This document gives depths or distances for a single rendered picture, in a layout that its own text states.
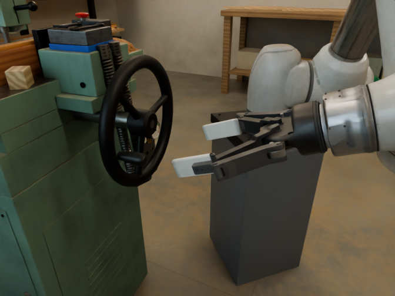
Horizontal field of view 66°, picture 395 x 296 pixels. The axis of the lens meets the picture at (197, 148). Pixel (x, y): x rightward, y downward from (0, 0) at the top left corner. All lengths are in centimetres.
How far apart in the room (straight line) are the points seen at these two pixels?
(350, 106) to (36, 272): 72
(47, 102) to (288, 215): 90
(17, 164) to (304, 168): 86
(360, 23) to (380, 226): 114
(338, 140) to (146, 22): 421
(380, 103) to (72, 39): 56
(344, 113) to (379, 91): 4
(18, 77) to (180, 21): 366
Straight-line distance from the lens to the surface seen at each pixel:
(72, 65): 70
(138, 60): 64
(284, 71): 102
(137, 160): 58
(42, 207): 77
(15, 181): 70
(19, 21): 83
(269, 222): 119
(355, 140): 43
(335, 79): 104
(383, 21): 63
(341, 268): 155
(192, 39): 421
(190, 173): 46
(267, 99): 103
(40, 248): 81
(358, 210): 190
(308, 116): 43
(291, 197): 117
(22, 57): 77
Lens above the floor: 108
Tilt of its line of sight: 28 degrees down
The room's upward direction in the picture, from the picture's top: straight up
